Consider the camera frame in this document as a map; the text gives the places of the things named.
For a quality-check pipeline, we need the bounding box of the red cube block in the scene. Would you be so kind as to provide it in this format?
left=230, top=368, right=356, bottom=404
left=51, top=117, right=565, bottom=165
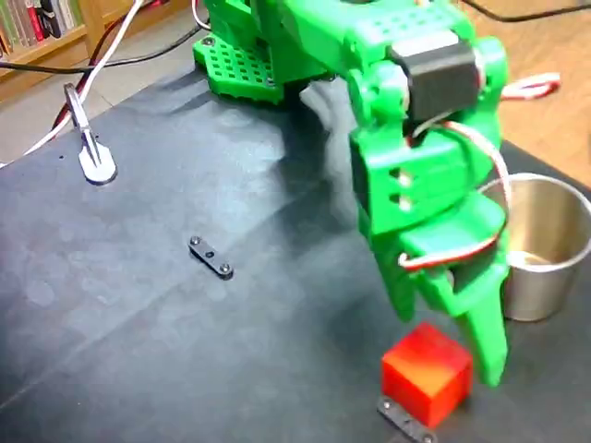
left=380, top=321, right=475, bottom=426

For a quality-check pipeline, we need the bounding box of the stainless steel cup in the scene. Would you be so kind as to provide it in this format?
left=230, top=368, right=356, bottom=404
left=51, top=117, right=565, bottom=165
left=479, top=173, right=591, bottom=323

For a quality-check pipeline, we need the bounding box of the silver metal clamp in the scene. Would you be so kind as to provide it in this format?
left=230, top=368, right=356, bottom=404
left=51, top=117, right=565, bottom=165
left=62, top=82, right=119, bottom=186

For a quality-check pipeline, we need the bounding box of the wooden bookshelf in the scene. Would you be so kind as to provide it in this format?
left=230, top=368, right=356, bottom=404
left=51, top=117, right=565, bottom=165
left=0, top=0, right=198, bottom=89

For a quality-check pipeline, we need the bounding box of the black item on shelf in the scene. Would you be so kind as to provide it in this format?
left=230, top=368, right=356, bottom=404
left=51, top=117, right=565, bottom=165
left=36, top=0, right=63, bottom=40

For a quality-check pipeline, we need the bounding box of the red book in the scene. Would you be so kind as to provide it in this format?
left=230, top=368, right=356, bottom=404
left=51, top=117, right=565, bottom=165
left=25, top=4, right=45, bottom=43

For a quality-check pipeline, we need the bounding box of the white red servo cable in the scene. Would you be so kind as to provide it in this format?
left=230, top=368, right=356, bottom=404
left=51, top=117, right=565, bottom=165
left=501, top=72, right=562, bottom=102
left=397, top=120, right=513, bottom=273
left=190, top=0, right=211, bottom=31

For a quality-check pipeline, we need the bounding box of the black screwed bracket plate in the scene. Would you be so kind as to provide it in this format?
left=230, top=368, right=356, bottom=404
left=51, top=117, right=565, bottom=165
left=376, top=396, right=438, bottom=443
left=187, top=235, right=235, bottom=281

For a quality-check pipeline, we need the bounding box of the black cable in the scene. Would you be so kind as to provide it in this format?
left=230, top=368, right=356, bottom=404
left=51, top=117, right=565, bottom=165
left=0, top=25, right=204, bottom=76
left=461, top=0, right=591, bottom=23

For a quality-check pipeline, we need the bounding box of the long white cable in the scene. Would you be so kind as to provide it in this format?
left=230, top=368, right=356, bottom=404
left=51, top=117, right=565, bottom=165
left=20, top=0, right=147, bottom=158

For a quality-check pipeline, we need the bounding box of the thin red cable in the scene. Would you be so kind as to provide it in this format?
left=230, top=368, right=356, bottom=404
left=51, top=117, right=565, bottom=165
left=51, top=72, right=90, bottom=130

